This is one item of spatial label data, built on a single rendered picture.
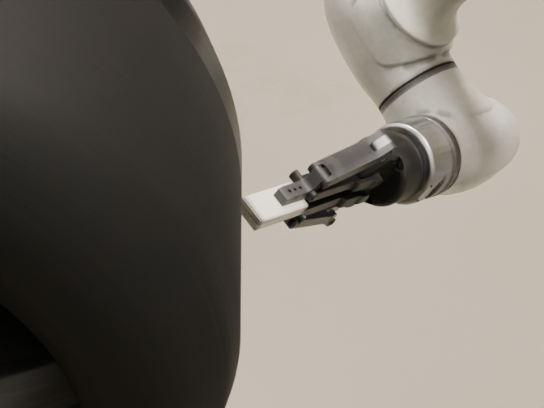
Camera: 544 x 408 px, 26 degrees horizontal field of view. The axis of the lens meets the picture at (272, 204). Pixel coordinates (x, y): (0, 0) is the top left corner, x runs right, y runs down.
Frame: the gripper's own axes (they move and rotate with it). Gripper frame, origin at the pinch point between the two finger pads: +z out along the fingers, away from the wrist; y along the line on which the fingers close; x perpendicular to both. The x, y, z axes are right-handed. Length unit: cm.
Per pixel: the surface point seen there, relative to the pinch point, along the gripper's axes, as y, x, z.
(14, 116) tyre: -28, -5, 46
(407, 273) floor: 73, 12, -110
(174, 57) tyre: -25.9, -1.1, 30.4
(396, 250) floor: 73, 17, -113
